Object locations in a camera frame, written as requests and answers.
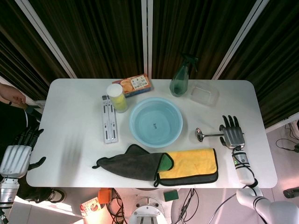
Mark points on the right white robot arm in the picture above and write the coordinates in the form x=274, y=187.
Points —
x=244, y=169

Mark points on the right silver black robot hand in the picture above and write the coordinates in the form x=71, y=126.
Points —
x=233, y=135

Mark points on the clear tennis ball tube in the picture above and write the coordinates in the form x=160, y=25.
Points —
x=115, y=91

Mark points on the orange cracker box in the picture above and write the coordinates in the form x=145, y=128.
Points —
x=130, y=85

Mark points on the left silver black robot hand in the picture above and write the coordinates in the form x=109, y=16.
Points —
x=15, y=158

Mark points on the yellow grey microfibre towel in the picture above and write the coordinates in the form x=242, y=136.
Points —
x=194, y=163

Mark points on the black floor stand foot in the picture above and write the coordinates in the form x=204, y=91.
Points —
x=290, y=193

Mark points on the white partition frame post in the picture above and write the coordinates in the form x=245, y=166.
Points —
x=147, y=37
x=240, y=37
x=46, y=37

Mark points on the clear plastic container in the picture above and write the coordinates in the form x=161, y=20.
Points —
x=205, y=94

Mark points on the red snack packet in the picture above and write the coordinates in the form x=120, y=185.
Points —
x=90, y=207

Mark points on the yellow tennis ball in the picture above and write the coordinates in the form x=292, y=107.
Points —
x=122, y=105
x=116, y=99

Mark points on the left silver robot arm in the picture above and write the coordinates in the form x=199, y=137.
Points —
x=7, y=193

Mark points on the light blue plastic basin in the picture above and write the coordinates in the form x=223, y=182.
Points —
x=156, y=122

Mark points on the white folding laptop stand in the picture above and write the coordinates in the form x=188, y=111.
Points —
x=109, y=121

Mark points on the green sponge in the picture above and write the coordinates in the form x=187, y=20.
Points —
x=171, y=196

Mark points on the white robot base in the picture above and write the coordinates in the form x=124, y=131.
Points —
x=146, y=212

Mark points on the dark pleated curtain panel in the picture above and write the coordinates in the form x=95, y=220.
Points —
x=275, y=70
x=194, y=28
x=14, y=53
x=93, y=35

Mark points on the person's bare hand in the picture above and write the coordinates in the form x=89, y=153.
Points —
x=10, y=94

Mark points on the green spray bottle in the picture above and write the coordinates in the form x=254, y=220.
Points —
x=179, y=81

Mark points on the grey green microfibre towel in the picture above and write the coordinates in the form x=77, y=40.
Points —
x=130, y=163

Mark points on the metal ladle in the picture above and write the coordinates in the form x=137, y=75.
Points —
x=200, y=135

